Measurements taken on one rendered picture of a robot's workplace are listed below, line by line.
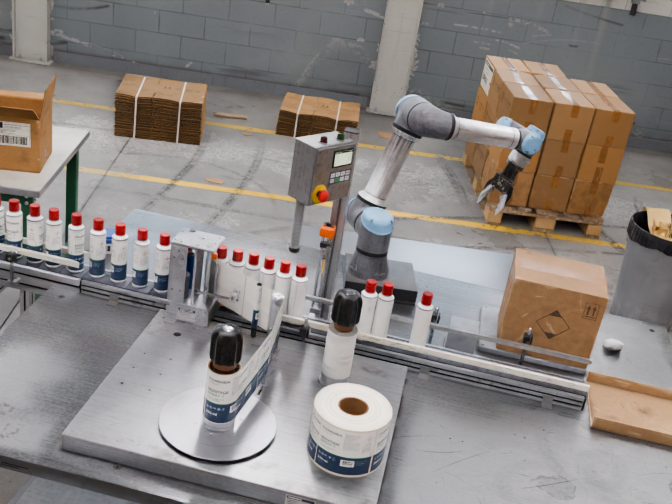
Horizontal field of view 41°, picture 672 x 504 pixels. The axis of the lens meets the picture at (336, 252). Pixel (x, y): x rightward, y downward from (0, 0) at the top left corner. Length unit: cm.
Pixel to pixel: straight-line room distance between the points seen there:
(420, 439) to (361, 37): 587
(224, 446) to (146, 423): 22
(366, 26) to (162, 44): 182
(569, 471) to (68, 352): 147
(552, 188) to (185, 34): 366
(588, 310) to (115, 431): 150
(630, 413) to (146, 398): 147
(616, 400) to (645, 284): 219
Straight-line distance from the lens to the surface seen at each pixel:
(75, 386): 260
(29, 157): 404
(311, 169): 264
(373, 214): 314
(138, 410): 243
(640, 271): 509
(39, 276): 307
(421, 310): 274
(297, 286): 278
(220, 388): 227
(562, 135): 610
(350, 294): 245
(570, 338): 299
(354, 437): 221
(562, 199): 626
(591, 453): 271
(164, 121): 673
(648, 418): 295
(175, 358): 263
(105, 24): 832
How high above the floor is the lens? 235
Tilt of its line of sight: 26 degrees down
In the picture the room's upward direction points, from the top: 9 degrees clockwise
